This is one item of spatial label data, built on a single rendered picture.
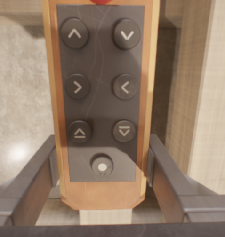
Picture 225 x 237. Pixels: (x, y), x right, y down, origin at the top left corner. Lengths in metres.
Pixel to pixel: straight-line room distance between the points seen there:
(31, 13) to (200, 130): 0.36
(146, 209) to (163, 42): 0.47
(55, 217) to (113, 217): 0.24
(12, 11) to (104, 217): 0.42
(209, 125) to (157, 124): 0.21
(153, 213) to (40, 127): 0.41
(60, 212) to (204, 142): 0.44
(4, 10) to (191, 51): 0.34
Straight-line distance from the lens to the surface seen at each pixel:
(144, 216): 0.57
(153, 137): 0.16
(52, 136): 0.16
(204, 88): 0.30
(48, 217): 0.59
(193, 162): 0.34
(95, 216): 0.38
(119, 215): 0.38
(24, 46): 0.50
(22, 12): 0.40
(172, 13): 0.39
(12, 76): 0.52
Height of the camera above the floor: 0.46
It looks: 73 degrees down
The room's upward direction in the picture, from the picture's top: 175 degrees clockwise
